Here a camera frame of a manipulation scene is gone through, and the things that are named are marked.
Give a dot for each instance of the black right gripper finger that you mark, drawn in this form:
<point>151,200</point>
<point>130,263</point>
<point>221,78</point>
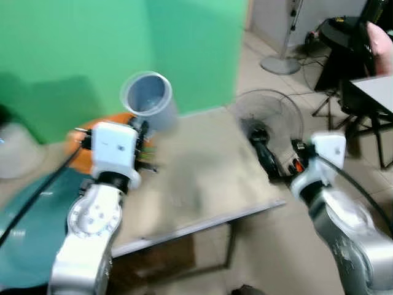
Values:
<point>271,165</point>

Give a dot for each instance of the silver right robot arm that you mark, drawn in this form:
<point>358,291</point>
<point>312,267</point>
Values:
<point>350,239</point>

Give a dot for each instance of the black table leg frame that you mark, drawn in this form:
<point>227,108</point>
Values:
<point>231,246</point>

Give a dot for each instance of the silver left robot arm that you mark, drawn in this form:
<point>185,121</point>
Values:
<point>86,233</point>

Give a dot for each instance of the black round stool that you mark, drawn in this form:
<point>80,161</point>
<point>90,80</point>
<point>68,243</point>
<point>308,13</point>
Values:
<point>344,43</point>

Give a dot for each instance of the grey plastic cup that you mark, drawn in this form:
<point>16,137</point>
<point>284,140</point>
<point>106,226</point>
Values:
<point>150,98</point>

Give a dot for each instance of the teal round chair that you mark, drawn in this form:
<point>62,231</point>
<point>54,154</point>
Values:
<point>37,227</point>

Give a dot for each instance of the green backdrop screen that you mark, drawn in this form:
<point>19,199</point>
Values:
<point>92,43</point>

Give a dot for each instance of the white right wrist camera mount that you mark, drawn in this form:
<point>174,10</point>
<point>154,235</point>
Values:
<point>328,153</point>

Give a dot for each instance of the orange item on table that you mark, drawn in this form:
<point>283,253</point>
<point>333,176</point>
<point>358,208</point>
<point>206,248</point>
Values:
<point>83,136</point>

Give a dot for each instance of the grey pedestal fan stand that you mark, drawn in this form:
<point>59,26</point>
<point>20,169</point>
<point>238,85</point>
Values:
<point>280,64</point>

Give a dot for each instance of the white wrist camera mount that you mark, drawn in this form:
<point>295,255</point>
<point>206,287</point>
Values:
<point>328,153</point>
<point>113,147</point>

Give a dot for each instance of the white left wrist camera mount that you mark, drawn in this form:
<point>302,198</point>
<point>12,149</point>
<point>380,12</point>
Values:
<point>113,147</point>

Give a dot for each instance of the grey folding table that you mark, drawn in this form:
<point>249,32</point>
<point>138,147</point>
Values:
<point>374,91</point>

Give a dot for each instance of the person's bare forearm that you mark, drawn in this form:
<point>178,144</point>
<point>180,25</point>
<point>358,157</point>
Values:
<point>381,52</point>

